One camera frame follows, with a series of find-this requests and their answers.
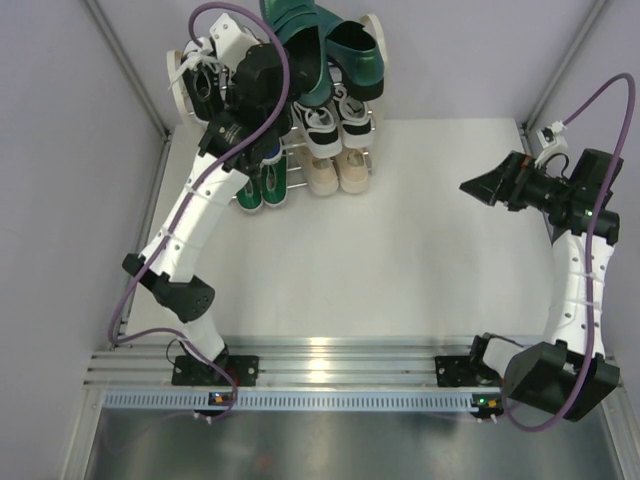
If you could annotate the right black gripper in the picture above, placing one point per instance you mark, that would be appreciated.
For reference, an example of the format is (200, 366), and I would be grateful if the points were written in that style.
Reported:
(506, 183)

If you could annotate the blue sneaker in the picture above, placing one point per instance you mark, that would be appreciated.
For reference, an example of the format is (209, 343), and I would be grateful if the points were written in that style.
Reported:
(273, 157)

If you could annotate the black white sneaker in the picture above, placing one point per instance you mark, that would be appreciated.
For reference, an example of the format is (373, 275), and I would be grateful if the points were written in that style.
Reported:
(319, 129)
(354, 119)

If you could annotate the teal heel shoe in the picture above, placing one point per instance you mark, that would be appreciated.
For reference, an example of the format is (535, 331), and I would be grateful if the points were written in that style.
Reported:
(297, 26)
(355, 53)

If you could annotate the green sneaker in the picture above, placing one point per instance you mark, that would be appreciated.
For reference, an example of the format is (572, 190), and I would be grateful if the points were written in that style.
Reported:
(273, 182)
(250, 198)

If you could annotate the beige lace sneaker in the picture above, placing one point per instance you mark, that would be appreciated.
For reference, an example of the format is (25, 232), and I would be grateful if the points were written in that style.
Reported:
(320, 174)
(352, 171)

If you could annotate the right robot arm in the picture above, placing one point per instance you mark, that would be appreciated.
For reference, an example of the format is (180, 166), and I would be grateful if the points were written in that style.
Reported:
(567, 371)

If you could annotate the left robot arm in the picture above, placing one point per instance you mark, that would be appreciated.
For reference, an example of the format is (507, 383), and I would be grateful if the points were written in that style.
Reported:
(166, 267)

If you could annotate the white metal shoe rack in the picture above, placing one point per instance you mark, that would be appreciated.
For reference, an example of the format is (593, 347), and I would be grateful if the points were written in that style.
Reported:
(317, 74)

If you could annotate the perforated cable tray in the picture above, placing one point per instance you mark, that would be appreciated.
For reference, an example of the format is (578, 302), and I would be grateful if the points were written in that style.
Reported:
(294, 401)

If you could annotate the aluminium mounting rail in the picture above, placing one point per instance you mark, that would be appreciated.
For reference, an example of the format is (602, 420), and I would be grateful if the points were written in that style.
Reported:
(291, 363)

